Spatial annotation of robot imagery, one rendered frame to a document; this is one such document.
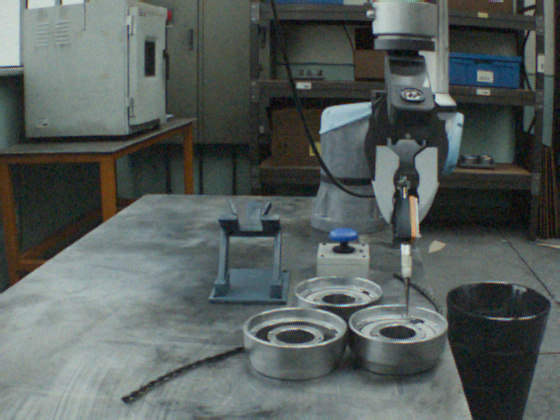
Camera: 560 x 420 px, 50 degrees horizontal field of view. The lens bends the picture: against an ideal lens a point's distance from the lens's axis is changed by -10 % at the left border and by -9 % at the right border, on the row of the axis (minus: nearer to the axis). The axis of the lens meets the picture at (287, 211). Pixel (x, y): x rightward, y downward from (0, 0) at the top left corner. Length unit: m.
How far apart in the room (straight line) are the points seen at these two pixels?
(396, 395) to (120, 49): 2.45
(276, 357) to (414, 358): 0.14
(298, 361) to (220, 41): 3.98
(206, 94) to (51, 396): 4.00
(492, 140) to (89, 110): 2.96
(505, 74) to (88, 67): 2.62
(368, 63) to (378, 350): 3.56
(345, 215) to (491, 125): 3.67
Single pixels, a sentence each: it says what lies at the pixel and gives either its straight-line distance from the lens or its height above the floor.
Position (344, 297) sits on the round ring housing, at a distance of 0.80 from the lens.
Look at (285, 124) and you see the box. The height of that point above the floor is 0.72.
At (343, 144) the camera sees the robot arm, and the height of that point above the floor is 0.96.
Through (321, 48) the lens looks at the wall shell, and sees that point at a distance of 4.68.
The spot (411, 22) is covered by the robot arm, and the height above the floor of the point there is 1.15.
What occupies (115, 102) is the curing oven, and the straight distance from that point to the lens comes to 2.91.
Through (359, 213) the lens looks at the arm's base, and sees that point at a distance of 1.18.
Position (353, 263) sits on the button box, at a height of 0.84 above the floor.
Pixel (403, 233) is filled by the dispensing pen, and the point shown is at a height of 0.92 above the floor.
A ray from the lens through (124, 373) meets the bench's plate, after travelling 0.67.
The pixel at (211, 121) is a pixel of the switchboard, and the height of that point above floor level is 0.72.
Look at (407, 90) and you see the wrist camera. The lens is 0.66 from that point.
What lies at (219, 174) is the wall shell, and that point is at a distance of 4.82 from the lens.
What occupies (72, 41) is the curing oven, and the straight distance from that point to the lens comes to 2.99.
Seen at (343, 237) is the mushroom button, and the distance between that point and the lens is 0.89.
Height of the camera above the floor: 1.10
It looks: 13 degrees down
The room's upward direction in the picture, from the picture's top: straight up
